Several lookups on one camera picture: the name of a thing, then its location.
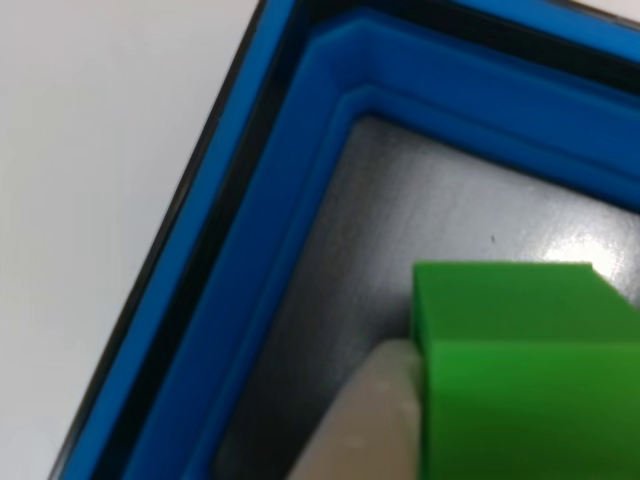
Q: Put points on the blue collapsible box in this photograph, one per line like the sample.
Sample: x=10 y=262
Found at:
x=280 y=200

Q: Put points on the green cube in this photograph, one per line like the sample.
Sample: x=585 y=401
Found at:
x=525 y=370

